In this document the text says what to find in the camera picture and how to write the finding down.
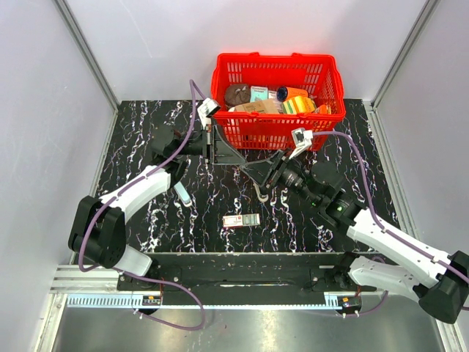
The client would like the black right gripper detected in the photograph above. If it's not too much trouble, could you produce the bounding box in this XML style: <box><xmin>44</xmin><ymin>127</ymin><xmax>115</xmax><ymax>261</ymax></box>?
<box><xmin>240</xmin><ymin>147</ymin><xmax>322</xmax><ymax>207</ymax></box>

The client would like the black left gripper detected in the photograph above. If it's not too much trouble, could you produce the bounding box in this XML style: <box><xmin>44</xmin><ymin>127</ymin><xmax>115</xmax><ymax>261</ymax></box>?
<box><xmin>174</xmin><ymin>125</ymin><xmax>247</xmax><ymax>166</ymax></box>

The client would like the white black stapler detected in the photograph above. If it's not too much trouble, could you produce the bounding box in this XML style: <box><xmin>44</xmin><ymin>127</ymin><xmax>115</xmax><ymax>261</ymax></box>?
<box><xmin>254</xmin><ymin>183</ymin><xmax>269</xmax><ymax>203</ymax></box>

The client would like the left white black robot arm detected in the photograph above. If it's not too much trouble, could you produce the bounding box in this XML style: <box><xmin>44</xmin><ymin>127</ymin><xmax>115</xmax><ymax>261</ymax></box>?
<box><xmin>68</xmin><ymin>125</ymin><xmax>245</xmax><ymax>290</ymax></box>

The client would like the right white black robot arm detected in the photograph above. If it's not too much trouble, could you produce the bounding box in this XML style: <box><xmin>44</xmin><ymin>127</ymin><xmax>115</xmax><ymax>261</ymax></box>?
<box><xmin>240</xmin><ymin>151</ymin><xmax>468</xmax><ymax>324</ymax></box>

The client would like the red white staple box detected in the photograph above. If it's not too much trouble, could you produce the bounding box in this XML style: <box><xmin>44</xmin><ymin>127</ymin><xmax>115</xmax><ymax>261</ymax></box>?
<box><xmin>223</xmin><ymin>213</ymin><xmax>260</xmax><ymax>228</ymax></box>

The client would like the brown cardboard box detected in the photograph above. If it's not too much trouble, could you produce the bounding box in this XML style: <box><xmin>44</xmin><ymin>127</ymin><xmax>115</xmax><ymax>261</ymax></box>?
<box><xmin>229</xmin><ymin>99</ymin><xmax>282</xmax><ymax>114</ymax></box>

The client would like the brown round pouch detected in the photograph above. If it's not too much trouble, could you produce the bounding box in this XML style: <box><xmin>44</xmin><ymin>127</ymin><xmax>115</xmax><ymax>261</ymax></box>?
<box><xmin>224</xmin><ymin>84</ymin><xmax>251</xmax><ymax>109</ymax></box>

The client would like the teal white small box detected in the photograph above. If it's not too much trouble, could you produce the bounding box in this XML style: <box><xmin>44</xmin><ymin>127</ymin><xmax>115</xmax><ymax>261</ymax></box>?
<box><xmin>250</xmin><ymin>86</ymin><xmax>270</xmax><ymax>103</ymax></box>

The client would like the yellow green box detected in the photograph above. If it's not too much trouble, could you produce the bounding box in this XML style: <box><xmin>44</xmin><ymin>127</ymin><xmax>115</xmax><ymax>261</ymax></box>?
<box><xmin>282</xmin><ymin>96</ymin><xmax>317</xmax><ymax>114</ymax></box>

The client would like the red plastic basket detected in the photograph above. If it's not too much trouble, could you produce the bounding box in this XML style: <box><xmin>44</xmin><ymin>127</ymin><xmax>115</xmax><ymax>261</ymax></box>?
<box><xmin>211</xmin><ymin>52</ymin><xmax>346</xmax><ymax>150</ymax></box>

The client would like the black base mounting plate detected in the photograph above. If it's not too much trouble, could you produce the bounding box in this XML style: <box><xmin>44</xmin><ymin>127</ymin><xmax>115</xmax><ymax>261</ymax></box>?
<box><xmin>117</xmin><ymin>251</ymin><xmax>378</xmax><ymax>307</ymax></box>

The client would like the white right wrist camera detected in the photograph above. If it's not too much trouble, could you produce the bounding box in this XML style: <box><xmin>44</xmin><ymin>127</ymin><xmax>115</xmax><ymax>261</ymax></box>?
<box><xmin>289</xmin><ymin>128</ymin><xmax>313</xmax><ymax>159</ymax></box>

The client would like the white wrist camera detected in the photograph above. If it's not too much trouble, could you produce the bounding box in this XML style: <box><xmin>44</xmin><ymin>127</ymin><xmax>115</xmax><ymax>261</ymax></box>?
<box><xmin>197</xmin><ymin>98</ymin><xmax>221</xmax><ymax>128</ymax></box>
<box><xmin>289</xmin><ymin>128</ymin><xmax>313</xmax><ymax>159</ymax></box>

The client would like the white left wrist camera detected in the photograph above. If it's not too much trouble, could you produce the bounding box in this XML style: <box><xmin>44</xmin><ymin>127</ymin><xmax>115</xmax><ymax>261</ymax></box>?
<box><xmin>197</xmin><ymin>98</ymin><xmax>221</xmax><ymax>128</ymax></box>

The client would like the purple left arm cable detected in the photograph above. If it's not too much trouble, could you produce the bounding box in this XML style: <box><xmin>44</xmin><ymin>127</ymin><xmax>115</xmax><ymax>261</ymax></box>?
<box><xmin>77</xmin><ymin>78</ymin><xmax>207</xmax><ymax>331</ymax></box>

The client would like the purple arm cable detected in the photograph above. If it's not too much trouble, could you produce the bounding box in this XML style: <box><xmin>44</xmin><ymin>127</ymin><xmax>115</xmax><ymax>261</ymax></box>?
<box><xmin>77</xmin><ymin>78</ymin><xmax>207</xmax><ymax>331</ymax></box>
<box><xmin>307</xmin><ymin>131</ymin><xmax>469</xmax><ymax>320</ymax></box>

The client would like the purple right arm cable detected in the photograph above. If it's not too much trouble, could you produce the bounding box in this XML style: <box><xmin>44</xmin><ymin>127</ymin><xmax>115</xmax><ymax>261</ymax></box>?
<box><xmin>307</xmin><ymin>131</ymin><xmax>469</xmax><ymax>320</ymax></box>

